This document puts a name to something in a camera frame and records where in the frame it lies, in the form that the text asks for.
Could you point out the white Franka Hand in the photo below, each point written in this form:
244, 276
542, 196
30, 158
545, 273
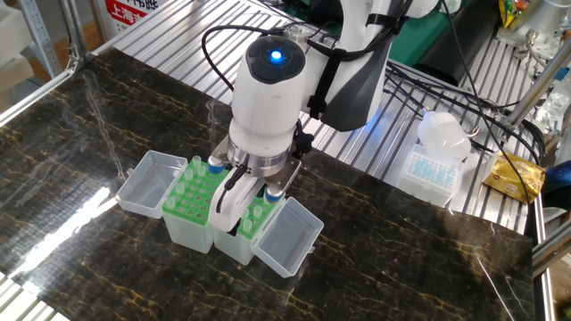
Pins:
232, 200

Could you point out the clear large pipette tip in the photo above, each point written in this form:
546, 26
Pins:
201, 170
258, 211
246, 224
196, 160
189, 174
170, 203
180, 187
245, 214

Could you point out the clear tip box green rack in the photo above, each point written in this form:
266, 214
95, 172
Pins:
232, 249
192, 236

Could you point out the silver white second robot arm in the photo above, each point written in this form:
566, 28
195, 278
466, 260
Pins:
540, 22

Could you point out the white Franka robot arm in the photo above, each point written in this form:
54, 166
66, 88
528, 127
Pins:
267, 111

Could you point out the black marble pattern board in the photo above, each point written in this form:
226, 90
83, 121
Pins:
379, 258

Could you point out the clear tip box blue rack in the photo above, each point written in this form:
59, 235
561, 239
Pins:
428, 178

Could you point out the red sign white characters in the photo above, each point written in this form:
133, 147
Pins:
125, 11

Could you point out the white translucent plastic container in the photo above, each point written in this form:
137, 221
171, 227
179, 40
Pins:
444, 134

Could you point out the diagonal aluminium strut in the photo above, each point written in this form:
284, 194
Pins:
76, 27

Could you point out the dark green mat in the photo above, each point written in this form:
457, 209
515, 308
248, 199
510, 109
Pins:
415, 40

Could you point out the white foam block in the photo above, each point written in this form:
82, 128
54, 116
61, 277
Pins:
13, 49

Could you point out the black cylindrical bin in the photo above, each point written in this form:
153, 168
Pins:
459, 44

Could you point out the gold foil bag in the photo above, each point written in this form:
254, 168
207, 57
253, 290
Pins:
513, 178

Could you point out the dark blue object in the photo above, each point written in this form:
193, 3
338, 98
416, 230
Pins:
557, 183

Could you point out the yellow red snack bag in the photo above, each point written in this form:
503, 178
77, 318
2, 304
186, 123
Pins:
510, 11

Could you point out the clear plastic bag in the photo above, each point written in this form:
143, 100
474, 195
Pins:
555, 104

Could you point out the grey wrist camera blue label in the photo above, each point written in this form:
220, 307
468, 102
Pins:
285, 176

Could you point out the perforated metal shelf post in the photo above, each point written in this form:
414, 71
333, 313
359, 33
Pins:
40, 40

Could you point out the aluminium frame bar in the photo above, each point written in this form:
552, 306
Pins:
553, 252
540, 84

